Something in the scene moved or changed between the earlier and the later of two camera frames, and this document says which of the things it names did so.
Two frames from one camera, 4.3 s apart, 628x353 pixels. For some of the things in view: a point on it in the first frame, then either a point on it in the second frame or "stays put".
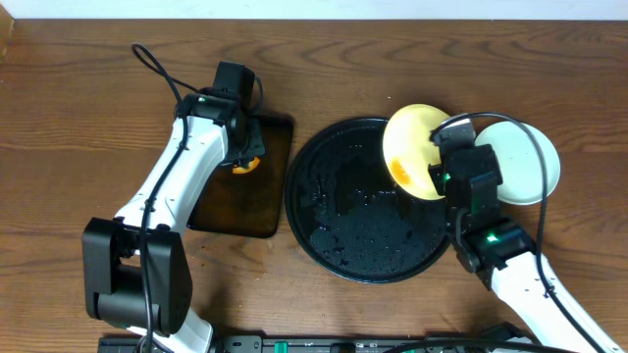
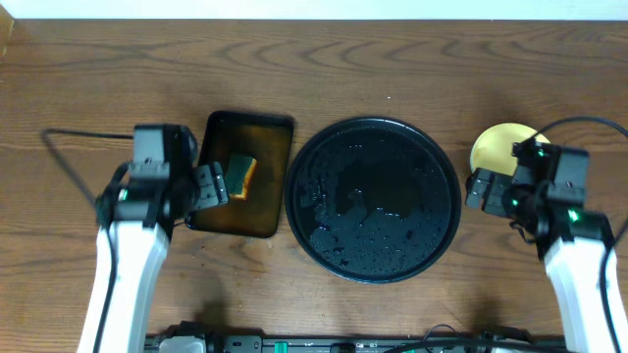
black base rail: [318, 344] stays put
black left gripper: [251, 145] -> [211, 184]
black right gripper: [437, 177] -> [498, 183]
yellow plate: [410, 148] -> [493, 149]
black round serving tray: [345, 216] stays put
